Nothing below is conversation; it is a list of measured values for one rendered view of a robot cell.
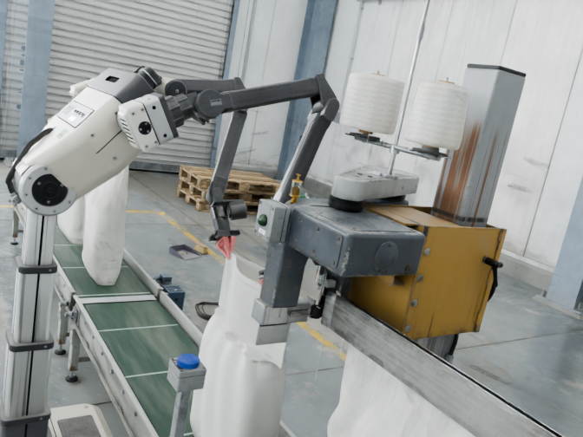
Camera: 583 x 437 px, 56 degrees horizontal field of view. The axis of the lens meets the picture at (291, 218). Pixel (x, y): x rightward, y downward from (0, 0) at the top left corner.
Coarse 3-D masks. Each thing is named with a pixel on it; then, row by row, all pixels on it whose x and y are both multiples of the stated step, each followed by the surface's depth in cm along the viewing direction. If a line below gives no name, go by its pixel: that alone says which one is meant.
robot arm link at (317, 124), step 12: (324, 108) 167; (336, 108) 168; (312, 120) 169; (324, 120) 168; (312, 132) 168; (324, 132) 170; (300, 144) 168; (312, 144) 168; (300, 156) 166; (312, 156) 168; (288, 168) 168; (300, 168) 166; (288, 180) 165; (288, 192) 164
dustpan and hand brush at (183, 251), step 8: (168, 240) 516; (192, 240) 538; (176, 248) 515; (184, 248) 523; (192, 248) 519; (200, 248) 525; (176, 256) 502; (184, 256) 506; (192, 256) 510; (200, 256) 515
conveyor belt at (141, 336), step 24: (96, 312) 274; (120, 312) 279; (144, 312) 284; (120, 336) 254; (144, 336) 259; (168, 336) 263; (120, 360) 234; (144, 360) 238; (168, 360) 242; (144, 384) 220; (168, 384) 223; (144, 408) 204; (168, 408) 207; (168, 432) 193; (192, 432) 196
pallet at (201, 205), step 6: (180, 192) 746; (186, 192) 723; (186, 198) 723; (192, 198) 705; (198, 198) 696; (228, 198) 731; (234, 198) 739; (252, 198) 761; (192, 204) 718; (198, 204) 689; (204, 204) 688; (246, 204) 719; (252, 204) 723; (258, 204) 729; (198, 210) 686; (204, 210) 691
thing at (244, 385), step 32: (224, 288) 196; (256, 288) 166; (224, 320) 186; (224, 352) 175; (256, 352) 167; (224, 384) 172; (256, 384) 164; (192, 416) 192; (224, 416) 171; (256, 416) 166
